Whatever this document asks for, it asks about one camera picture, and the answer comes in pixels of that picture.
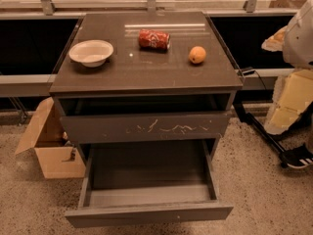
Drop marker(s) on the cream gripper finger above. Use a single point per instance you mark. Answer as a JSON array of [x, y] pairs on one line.
[[279, 120], [297, 94]]

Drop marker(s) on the orange fruit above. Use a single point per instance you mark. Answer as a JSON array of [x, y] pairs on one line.
[[197, 55]]

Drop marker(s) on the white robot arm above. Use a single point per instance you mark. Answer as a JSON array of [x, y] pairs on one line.
[[295, 41]]

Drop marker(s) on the scratched middle drawer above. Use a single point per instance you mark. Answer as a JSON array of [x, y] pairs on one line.
[[138, 128]]

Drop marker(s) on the dark grey drawer cabinet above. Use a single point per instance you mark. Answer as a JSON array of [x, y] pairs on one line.
[[136, 80]]

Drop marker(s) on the open bottom drawer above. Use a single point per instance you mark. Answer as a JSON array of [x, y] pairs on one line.
[[148, 182]]

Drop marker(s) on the red soda can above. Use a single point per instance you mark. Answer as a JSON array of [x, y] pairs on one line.
[[154, 39]]

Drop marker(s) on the white bowl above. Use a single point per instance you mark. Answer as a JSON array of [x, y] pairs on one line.
[[91, 53]]

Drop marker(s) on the open cardboard box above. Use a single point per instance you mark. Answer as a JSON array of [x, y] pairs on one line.
[[46, 137]]

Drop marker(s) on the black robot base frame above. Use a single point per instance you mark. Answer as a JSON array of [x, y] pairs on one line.
[[296, 158]]

